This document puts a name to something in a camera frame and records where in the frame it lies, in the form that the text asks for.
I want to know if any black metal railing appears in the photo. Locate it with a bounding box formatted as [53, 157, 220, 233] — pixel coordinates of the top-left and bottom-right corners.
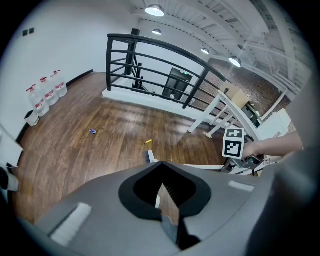
[106, 28, 237, 126]

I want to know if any person's right hand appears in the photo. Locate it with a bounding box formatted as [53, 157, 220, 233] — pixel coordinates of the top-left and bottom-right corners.
[242, 142, 263, 159]

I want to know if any white flat box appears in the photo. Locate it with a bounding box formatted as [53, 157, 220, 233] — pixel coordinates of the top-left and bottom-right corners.
[259, 108, 292, 137]

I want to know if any white low cabinet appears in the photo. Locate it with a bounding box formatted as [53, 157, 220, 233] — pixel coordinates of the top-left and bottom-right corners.
[0, 123, 25, 168]

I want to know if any small white black bin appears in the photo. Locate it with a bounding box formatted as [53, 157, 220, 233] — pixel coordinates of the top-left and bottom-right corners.
[24, 109, 40, 127]
[0, 166, 20, 193]

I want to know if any long white table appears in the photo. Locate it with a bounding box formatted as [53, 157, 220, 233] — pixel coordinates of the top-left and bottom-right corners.
[187, 88, 296, 176]

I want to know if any clear water jug red cap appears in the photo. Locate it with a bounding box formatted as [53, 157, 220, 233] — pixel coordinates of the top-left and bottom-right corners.
[39, 76, 60, 107]
[26, 84, 50, 118]
[50, 70, 68, 99]

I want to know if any brown cardboard box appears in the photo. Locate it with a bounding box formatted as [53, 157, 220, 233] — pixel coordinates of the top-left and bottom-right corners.
[219, 82, 251, 110]

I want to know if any person's right forearm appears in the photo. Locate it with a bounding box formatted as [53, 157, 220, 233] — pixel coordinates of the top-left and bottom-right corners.
[261, 129, 305, 158]

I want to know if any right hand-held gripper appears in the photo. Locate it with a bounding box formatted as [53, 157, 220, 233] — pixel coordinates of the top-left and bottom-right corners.
[221, 127, 265, 172]

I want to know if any dark doorway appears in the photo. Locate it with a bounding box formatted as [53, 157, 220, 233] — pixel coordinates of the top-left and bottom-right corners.
[161, 67, 193, 101]

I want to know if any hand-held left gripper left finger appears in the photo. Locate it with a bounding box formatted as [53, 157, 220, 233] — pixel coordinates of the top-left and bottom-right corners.
[34, 161, 181, 256]

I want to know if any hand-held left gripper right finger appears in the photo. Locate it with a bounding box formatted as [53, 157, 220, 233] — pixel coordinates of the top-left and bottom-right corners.
[161, 161, 256, 256]

